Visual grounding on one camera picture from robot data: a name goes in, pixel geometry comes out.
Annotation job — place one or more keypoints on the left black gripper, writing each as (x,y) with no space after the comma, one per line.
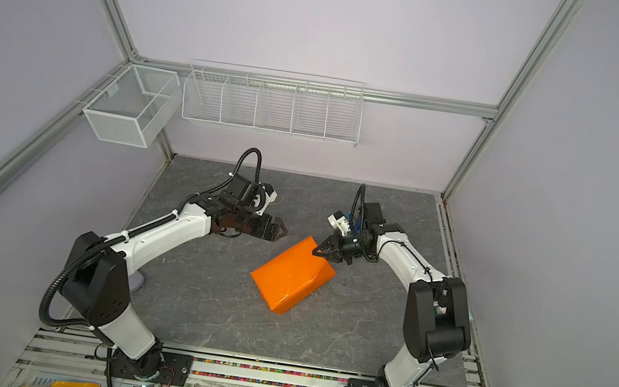
(271,235)

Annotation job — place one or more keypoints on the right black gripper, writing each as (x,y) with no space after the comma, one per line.
(335,254)

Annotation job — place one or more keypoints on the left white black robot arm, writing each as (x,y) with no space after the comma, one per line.
(93,289)

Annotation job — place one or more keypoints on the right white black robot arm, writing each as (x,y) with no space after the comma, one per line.
(436,318)

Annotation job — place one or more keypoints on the white mesh square basket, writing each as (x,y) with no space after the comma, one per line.
(136,105)

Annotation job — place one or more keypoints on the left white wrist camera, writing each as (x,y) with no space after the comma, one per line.
(267,195)

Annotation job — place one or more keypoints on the long white wire basket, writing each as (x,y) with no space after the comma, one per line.
(292,104)

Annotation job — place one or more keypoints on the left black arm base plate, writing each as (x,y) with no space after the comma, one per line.
(166,366)

